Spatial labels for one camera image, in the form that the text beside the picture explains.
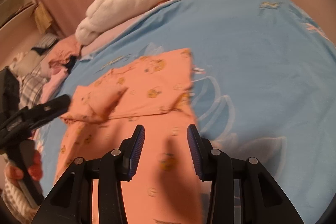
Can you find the orange printed children's pajama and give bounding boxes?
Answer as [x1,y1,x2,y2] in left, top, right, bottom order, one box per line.
[56,48,202,223]

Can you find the light pink folded clothes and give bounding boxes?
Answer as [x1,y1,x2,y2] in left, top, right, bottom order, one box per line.
[40,66,68,103]

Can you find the person's left hand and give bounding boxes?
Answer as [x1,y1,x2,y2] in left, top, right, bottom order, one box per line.
[5,150,43,184]

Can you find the grey plaid cloth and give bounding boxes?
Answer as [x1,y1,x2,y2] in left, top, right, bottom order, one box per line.
[17,65,49,109]

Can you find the striped knit sleeve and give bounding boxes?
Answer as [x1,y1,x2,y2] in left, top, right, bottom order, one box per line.
[2,178,38,223]

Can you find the yellow hanging cloth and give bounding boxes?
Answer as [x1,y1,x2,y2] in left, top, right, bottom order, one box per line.
[33,2,54,34]

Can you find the blue floral bed sheet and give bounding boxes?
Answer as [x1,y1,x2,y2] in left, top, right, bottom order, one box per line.
[39,0,335,223]

